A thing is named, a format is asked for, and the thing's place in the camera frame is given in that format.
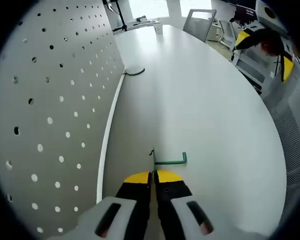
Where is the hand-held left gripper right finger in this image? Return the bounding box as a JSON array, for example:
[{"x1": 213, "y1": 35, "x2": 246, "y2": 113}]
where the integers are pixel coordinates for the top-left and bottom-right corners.
[{"x1": 154, "y1": 169, "x2": 267, "y2": 240}]

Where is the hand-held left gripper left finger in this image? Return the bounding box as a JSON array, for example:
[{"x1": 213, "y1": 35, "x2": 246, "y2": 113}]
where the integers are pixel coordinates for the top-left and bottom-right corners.
[{"x1": 47, "y1": 171, "x2": 152, "y2": 240}]

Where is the green hook assembly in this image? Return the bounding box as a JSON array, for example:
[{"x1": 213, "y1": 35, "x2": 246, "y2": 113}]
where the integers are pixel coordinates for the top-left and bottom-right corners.
[{"x1": 148, "y1": 148, "x2": 189, "y2": 187}]

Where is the white perforated mounting plate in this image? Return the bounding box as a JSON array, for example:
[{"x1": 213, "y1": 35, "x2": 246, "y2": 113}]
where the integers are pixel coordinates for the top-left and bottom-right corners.
[{"x1": 0, "y1": 0, "x2": 146, "y2": 236}]

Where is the person's right hand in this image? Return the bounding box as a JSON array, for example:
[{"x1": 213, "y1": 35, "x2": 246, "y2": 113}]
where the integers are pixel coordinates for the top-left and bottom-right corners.
[{"x1": 259, "y1": 34, "x2": 282, "y2": 57}]

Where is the dark monitor screen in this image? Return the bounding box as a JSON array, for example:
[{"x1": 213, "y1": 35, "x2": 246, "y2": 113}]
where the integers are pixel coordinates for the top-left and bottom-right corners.
[{"x1": 234, "y1": 3, "x2": 256, "y2": 21}]

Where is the grey mesh office chair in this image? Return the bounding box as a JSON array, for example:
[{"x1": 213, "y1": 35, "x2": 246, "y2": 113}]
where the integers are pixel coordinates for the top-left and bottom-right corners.
[{"x1": 261, "y1": 72, "x2": 300, "y2": 218}]

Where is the black tripod stand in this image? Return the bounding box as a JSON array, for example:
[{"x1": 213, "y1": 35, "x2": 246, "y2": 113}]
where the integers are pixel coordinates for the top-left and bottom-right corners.
[{"x1": 102, "y1": 0, "x2": 128, "y2": 32}]

